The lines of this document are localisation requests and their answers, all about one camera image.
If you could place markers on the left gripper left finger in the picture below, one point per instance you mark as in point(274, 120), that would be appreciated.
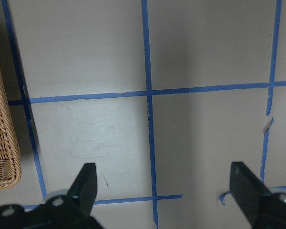
point(83, 190)

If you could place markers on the brown wicker basket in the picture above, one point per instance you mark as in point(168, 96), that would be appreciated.
point(10, 168)

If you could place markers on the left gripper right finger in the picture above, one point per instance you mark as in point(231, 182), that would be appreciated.
point(247, 190)

